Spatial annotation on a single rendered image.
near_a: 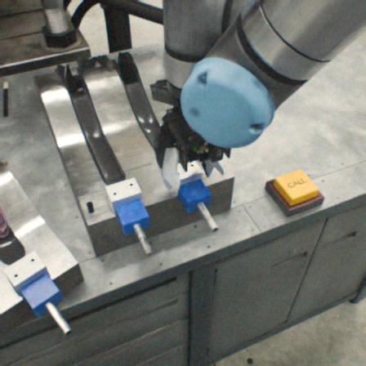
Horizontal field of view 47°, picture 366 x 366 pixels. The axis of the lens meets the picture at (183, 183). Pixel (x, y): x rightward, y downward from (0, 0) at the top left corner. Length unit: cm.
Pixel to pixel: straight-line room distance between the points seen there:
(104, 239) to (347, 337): 110
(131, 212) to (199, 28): 31
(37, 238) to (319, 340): 112
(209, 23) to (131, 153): 37
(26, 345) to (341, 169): 71
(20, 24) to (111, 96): 68
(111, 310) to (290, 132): 54
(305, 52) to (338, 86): 85
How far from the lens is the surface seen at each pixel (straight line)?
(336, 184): 89
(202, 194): 68
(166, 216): 73
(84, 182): 74
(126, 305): 91
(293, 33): 31
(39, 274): 67
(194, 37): 49
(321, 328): 162
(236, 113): 33
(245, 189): 84
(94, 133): 84
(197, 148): 58
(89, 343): 99
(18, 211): 76
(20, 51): 135
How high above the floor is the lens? 142
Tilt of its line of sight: 47 degrees down
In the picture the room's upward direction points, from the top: straight up
